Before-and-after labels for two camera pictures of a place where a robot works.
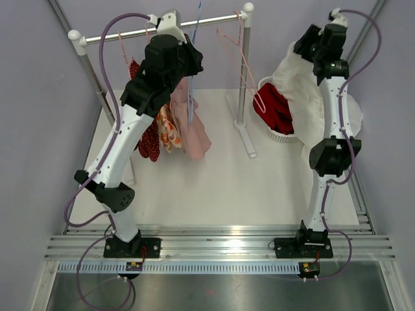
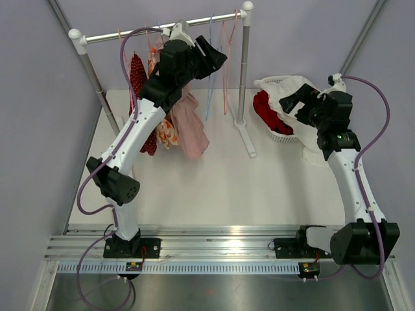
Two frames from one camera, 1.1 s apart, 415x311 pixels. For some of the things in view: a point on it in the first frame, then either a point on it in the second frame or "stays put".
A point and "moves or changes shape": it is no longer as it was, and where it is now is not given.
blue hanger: (190, 94) to (211, 16)
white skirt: (297, 77) moves or changes shape
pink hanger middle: (146, 29) stays put
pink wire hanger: (220, 33) to (226, 39)
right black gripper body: (312, 39) to (312, 113)
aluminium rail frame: (351, 241) stays put
